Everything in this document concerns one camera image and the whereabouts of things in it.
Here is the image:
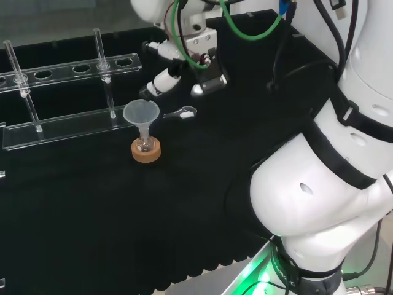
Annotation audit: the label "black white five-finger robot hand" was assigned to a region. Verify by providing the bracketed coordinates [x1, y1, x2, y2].
[139, 27, 218, 99]

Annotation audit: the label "translucent plastic funnel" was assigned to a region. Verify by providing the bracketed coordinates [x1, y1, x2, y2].
[122, 98, 160, 141]

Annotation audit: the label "clear acrylic funnel stand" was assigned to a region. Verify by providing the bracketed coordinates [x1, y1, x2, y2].
[0, 28, 143, 151]

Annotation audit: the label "small round-bottom glass flask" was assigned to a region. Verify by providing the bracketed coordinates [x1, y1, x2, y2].
[136, 127, 154, 153]

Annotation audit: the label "black bench cloth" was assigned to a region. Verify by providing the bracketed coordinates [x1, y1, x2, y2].
[0, 9, 340, 295]

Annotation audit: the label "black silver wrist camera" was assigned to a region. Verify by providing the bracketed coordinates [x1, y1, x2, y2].
[190, 47, 230, 98]

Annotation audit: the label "green cable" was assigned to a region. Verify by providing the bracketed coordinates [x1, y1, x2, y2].
[169, 0, 284, 70]

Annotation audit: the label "cork ring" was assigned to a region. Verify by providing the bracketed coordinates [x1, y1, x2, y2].
[131, 136, 162, 162]

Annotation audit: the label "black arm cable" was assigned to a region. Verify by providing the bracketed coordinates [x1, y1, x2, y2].
[266, 0, 360, 93]

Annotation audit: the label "grey metal base plate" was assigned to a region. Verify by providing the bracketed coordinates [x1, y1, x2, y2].
[165, 235, 281, 295]

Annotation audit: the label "black base cables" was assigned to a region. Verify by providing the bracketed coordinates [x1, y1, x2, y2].
[340, 208, 393, 295]

